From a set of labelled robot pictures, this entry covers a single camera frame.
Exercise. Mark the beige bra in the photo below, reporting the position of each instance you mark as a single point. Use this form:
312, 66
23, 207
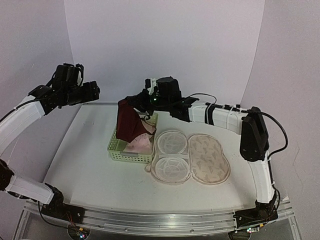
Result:
143, 133

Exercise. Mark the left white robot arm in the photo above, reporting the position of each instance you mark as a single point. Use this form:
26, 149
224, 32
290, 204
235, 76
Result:
38, 103

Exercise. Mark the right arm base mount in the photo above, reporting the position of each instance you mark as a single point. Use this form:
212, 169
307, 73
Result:
262, 213

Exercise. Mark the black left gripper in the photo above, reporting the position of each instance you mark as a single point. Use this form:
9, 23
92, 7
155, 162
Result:
92, 93

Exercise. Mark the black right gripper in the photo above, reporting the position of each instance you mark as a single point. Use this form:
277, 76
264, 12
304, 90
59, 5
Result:
139, 102

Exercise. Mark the dark red bra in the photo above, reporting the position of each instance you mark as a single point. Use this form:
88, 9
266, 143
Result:
129, 124

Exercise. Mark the aluminium front rail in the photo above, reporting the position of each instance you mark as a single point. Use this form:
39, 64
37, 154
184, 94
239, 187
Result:
194, 223

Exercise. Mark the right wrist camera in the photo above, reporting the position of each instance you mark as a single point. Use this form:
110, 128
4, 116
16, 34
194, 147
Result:
150, 84

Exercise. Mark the floral mesh laundry bag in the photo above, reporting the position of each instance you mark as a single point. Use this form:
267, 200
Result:
178, 158

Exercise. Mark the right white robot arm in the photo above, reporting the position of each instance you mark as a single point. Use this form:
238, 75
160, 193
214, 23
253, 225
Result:
249, 124

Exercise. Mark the green plastic basket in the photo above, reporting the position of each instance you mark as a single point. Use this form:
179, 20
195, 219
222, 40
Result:
116, 147

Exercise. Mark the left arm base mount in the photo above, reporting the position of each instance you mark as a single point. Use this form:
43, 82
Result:
57, 209

